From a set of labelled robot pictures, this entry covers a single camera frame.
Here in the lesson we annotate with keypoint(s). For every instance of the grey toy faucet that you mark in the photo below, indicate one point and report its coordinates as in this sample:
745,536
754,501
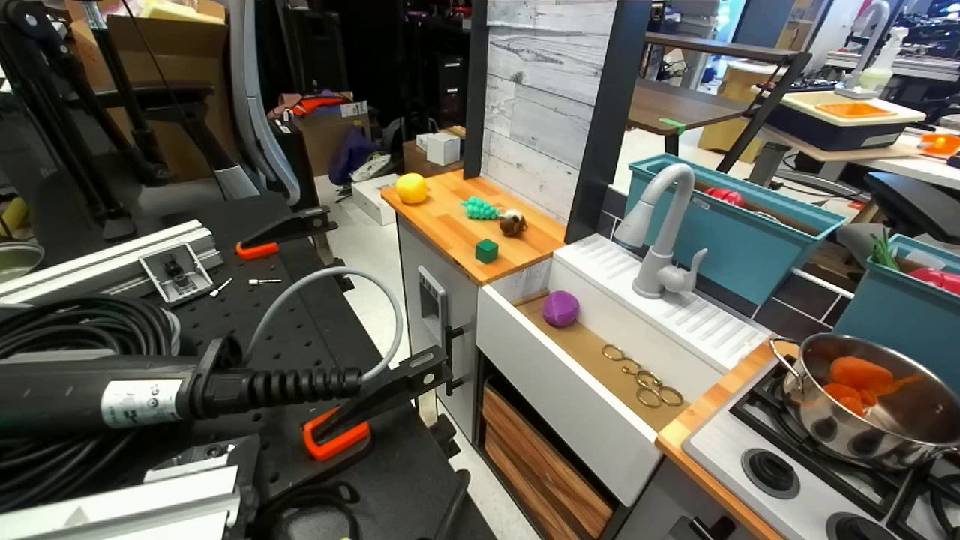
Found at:
657,263

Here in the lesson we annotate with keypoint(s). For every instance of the wooden drawer crates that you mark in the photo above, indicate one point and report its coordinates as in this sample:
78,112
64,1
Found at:
540,469

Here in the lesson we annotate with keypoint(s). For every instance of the white toy sink basin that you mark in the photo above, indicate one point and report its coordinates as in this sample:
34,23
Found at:
559,384

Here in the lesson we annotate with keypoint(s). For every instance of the white tray with orange inside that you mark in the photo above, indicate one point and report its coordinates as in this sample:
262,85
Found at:
851,112

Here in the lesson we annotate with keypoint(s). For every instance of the green toy grapes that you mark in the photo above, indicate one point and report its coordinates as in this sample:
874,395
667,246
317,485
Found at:
478,209

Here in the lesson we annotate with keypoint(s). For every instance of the black perforated mounting board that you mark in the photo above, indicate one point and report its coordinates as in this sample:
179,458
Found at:
302,339

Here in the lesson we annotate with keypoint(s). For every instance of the aluminium extrusion bar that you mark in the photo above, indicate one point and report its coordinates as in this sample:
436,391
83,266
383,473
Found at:
90,263

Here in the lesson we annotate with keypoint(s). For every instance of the purple toy vegetable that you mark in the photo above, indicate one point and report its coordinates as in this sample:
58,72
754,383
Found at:
559,311

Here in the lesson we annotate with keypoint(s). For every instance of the toy kitchen cabinet wooden counter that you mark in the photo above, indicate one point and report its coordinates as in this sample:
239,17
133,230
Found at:
446,226

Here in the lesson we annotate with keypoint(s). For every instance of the grey wood-look backdrop panel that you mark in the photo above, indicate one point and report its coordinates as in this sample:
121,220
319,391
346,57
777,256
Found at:
540,92

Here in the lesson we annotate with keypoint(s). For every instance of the steel cooking pot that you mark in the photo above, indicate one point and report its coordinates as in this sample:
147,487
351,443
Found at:
851,424

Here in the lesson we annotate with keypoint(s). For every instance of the dark folding table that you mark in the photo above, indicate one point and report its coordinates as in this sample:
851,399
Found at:
691,106

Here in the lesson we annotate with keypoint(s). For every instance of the orange toy carrots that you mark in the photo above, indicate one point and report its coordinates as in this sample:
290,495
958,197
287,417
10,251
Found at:
860,380

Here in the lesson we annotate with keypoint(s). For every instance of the yellow toy lemon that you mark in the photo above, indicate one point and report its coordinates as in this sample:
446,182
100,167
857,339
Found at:
413,186

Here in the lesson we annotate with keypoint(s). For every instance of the green toy block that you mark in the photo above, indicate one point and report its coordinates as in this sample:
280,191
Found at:
487,251

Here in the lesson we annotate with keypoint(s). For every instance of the teal plastic bin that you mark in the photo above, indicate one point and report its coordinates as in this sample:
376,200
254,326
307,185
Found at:
901,317
739,244

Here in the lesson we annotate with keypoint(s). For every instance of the small white box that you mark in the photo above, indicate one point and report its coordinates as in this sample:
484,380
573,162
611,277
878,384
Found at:
438,148

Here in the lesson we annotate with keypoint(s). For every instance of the brown cardboard box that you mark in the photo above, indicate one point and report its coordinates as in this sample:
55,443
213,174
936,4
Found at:
325,136

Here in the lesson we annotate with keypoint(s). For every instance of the orange black bar clamp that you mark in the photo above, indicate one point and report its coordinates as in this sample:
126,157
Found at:
334,440
256,251

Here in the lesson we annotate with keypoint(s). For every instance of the white toy stove top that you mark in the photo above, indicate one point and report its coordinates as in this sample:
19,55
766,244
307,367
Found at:
789,485

